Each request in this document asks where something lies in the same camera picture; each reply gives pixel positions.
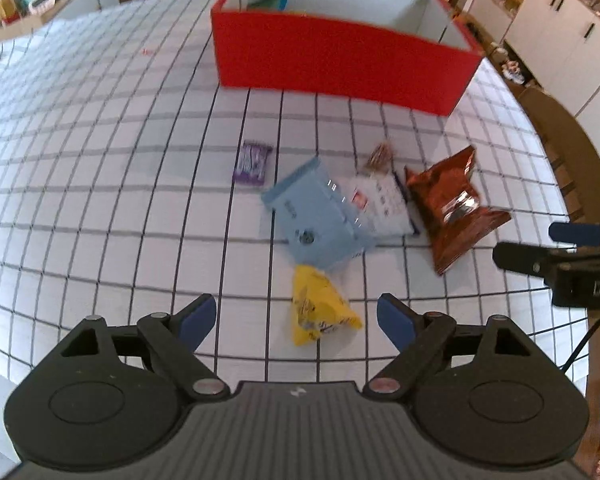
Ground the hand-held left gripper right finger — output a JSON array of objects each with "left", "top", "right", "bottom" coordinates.
[{"left": 362, "top": 294, "right": 551, "bottom": 401}]

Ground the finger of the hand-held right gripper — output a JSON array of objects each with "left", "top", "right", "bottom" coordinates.
[
  {"left": 548, "top": 222, "right": 600, "bottom": 247},
  {"left": 492, "top": 242, "right": 561, "bottom": 278}
]

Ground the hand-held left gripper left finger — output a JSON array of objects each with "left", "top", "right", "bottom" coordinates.
[{"left": 45, "top": 294, "right": 230, "bottom": 401}]

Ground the yellow snack packet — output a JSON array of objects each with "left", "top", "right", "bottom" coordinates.
[{"left": 291, "top": 264, "right": 365, "bottom": 347}]

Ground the orange brown chip bag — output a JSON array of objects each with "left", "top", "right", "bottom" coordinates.
[{"left": 404, "top": 145, "right": 513, "bottom": 276}]

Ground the white snack packet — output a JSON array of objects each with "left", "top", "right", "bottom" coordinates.
[{"left": 337, "top": 172, "right": 421, "bottom": 238}]

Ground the light blue snack packet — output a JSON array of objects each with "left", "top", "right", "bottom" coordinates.
[{"left": 261, "top": 156, "right": 378, "bottom": 271}]

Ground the small brown snack packet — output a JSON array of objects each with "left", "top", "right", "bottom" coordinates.
[{"left": 362, "top": 141, "right": 396, "bottom": 176}]

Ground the purple candy packet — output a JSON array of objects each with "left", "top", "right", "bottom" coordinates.
[{"left": 232, "top": 140, "right": 274, "bottom": 187}]

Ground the red cardboard box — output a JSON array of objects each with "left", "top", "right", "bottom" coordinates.
[{"left": 210, "top": 0, "right": 486, "bottom": 117}]

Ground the white checked tablecloth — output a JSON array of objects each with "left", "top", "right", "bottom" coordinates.
[{"left": 0, "top": 0, "right": 593, "bottom": 396}]

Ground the white lower cabinet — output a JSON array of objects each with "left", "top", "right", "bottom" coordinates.
[{"left": 502, "top": 0, "right": 600, "bottom": 133}]

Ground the white side cabinet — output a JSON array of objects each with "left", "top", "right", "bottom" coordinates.
[{"left": 0, "top": 0, "right": 131, "bottom": 48}]

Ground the black cable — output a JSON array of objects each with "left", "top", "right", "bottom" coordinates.
[{"left": 560, "top": 310, "right": 600, "bottom": 376}]

